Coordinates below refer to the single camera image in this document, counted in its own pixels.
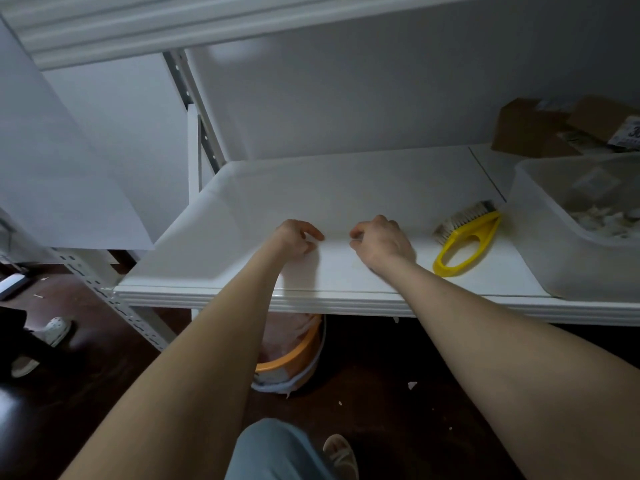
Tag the person's right hand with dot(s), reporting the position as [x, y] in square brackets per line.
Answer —
[385, 244]

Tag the person's left hand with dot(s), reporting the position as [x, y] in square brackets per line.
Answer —
[290, 242]

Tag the person's left thumb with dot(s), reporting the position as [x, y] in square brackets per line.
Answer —
[311, 247]

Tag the person's right thumb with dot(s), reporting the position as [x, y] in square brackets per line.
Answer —
[357, 246]

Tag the white shelf liner sheet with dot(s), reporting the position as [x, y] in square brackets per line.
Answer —
[350, 194]

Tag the person's right forearm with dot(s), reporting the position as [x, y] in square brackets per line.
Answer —
[500, 364]

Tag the person's left forearm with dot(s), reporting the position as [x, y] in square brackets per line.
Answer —
[210, 374]

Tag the clear plastic bag liner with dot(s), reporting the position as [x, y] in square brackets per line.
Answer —
[287, 334]

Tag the orange and white bucket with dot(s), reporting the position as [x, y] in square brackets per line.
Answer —
[295, 367]

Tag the white metal shelf rack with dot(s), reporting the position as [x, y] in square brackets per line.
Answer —
[200, 298]

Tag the clear plastic storage bin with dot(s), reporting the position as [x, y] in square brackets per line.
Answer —
[555, 254]

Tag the person's grey trouser leg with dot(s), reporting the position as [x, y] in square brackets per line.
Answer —
[272, 452]

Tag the person's beige shoe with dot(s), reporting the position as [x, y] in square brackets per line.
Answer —
[342, 457]

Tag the pile of white small parts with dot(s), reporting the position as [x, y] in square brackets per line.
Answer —
[602, 219]

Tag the large white flat panel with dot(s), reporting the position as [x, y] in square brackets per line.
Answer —
[55, 159]

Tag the brown labelled cardboard box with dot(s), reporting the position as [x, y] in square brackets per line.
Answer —
[597, 117]

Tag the white flat device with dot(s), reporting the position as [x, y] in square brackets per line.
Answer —
[11, 285]

